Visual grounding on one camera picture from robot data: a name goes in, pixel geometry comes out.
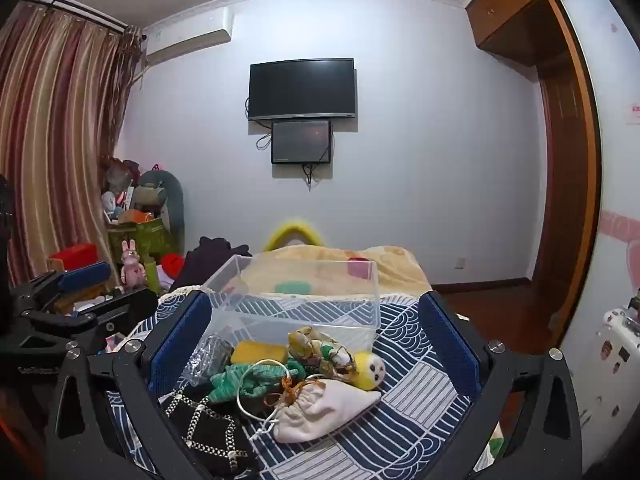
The pile of assorted clutter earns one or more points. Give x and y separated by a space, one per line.
120 185

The pink wall label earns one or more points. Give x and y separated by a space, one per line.
635 113

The white sliding door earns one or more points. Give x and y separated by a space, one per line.
617 170

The red knitted item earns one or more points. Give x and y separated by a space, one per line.
172 264

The pink rabbit toy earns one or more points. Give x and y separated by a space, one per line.
132 267

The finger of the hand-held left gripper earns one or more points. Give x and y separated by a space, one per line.
117 312
85 276

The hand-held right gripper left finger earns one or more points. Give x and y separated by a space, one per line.
177 345

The yellow sponge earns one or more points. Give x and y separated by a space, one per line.
257 352

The white wall socket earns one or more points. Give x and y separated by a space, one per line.
461 263

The black white checked cloth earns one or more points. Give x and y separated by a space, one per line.
210 435

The white suitcase with stickers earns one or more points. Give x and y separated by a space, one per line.
612 375

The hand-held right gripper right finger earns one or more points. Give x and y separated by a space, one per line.
452 347

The white air conditioner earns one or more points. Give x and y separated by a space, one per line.
187 35

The yellow fleece blanket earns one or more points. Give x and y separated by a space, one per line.
395 260

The plaid fabric doll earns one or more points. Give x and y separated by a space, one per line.
320 350

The yellow plush cushion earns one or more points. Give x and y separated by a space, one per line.
280 230

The green plush toy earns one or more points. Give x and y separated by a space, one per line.
170 200

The striped brown curtain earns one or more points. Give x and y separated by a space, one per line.
55 135

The green cardboard box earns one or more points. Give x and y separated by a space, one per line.
145 240

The yellow white plush toy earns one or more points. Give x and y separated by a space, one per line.
369 372

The small black wall monitor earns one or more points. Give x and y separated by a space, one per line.
301 141

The curtain rail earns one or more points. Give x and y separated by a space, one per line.
75 10

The red box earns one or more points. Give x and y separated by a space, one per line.
75 255

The clear bag with dark cloth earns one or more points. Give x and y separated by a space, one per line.
212 352

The clear plastic box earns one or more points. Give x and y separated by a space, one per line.
310 320

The pink sponge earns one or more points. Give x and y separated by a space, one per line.
362 269

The green knitted cloth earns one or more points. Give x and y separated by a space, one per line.
235 382

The wooden wardrobe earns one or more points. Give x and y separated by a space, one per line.
565 160

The green sponge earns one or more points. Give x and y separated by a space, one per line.
293 287

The black wall television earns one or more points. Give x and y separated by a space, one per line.
302 87

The black clothing pile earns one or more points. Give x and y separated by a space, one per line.
212 255

